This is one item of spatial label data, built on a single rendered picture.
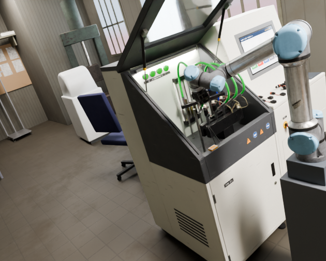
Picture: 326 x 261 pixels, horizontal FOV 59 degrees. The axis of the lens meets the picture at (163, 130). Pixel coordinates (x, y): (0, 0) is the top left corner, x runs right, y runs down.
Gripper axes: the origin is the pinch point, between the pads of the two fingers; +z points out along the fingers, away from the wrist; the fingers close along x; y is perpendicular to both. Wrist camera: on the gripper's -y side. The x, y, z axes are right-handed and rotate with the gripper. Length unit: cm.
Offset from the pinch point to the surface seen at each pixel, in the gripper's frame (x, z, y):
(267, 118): 32.6, 33.9, 16.8
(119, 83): -42, -1, -40
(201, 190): -25, 18, 43
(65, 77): -172, 203, -273
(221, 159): -6.2, 13.1, 33.1
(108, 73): -46, 0, -53
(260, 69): 51, 48, -25
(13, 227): -251, 129, -39
